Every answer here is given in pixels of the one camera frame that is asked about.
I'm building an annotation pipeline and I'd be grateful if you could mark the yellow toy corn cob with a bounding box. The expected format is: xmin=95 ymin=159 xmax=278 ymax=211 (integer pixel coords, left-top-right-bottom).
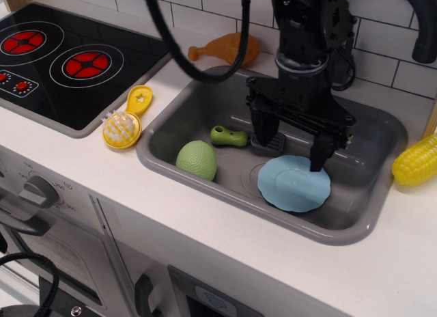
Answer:
xmin=392 ymin=133 xmax=436 ymax=186

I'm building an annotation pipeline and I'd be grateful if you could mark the grey oven knob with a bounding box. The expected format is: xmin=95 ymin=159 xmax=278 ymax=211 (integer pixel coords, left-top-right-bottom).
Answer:
xmin=18 ymin=176 xmax=59 ymax=208

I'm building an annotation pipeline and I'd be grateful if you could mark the black toy stove top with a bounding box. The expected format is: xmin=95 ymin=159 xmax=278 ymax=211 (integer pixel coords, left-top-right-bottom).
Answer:
xmin=1 ymin=3 xmax=171 ymax=138

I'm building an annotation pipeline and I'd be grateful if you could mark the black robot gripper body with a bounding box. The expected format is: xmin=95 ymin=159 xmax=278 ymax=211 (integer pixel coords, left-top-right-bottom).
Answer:
xmin=246 ymin=72 xmax=356 ymax=139

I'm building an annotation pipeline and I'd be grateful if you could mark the black cable lower left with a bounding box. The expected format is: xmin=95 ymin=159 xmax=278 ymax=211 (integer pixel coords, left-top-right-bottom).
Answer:
xmin=0 ymin=252 xmax=59 ymax=317

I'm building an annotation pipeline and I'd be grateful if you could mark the green textured toy lemon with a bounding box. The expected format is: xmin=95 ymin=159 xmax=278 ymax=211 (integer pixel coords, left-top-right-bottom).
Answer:
xmin=175 ymin=140 xmax=217 ymax=181

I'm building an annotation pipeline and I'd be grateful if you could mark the yellow dish brush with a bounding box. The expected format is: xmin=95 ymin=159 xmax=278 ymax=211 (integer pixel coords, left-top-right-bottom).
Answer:
xmin=102 ymin=85 xmax=153 ymax=150

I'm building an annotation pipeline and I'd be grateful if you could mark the green handled grey spatula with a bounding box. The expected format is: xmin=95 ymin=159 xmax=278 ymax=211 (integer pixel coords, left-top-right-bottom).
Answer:
xmin=210 ymin=125 xmax=285 ymax=153

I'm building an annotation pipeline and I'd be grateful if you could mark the orange toy chicken drumstick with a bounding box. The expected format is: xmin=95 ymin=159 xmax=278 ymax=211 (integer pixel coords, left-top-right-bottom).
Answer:
xmin=188 ymin=32 xmax=262 ymax=67

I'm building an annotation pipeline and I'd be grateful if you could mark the black braided cable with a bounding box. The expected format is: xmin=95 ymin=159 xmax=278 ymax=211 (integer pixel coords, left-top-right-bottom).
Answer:
xmin=142 ymin=0 xmax=253 ymax=82

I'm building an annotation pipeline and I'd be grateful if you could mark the grey oven door handle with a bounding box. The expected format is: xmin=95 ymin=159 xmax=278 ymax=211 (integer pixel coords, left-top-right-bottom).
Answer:
xmin=1 ymin=208 xmax=57 ymax=236

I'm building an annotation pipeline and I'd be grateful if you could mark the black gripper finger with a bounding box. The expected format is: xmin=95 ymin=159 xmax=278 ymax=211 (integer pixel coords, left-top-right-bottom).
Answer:
xmin=310 ymin=133 xmax=343 ymax=172
xmin=250 ymin=104 xmax=279 ymax=146

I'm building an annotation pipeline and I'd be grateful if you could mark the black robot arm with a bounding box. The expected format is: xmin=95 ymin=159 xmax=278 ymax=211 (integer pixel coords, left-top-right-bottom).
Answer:
xmin=246 ymin=0 xmax=356 ymax=171

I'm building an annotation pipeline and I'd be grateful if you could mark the grey toy sink basin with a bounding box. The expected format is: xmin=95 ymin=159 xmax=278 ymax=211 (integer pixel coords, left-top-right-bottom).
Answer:
xmin=136 ymin=70 xmax=408 ymax=245

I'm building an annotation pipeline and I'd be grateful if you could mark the light blue scalloped plate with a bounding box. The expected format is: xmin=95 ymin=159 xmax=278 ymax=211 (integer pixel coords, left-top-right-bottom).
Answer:
xmin=257 ymin=155 xmax=331 ymax=213

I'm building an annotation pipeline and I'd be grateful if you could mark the black sink faucet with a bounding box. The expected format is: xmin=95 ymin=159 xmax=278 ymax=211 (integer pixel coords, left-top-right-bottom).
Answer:
xmin=406 ymin=0 xmax=436 ymax=64

